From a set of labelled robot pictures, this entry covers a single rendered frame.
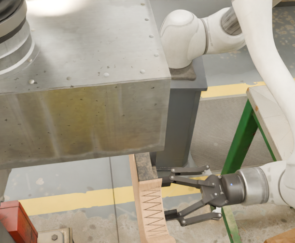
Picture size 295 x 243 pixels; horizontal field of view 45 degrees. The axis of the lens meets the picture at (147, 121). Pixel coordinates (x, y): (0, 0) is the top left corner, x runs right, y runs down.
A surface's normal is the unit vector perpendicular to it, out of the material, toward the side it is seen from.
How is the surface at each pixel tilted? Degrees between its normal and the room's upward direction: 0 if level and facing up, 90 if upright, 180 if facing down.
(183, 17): 6
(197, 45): 82
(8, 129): 90
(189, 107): 90
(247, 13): 67
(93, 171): 0
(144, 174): 15
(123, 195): 0
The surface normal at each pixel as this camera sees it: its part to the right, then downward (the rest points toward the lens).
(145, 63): 0.02, -0.63
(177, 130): 0.03, 0.78
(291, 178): -0.99, 0.03
